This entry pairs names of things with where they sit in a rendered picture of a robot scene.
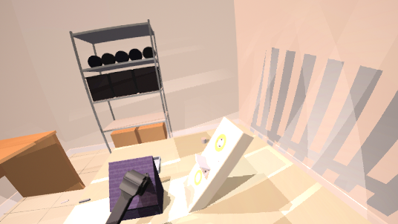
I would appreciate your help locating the pink cylinder with two slots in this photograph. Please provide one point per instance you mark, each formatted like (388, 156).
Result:
(220, 142)

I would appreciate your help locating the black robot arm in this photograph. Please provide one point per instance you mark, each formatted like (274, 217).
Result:
(133, 184)

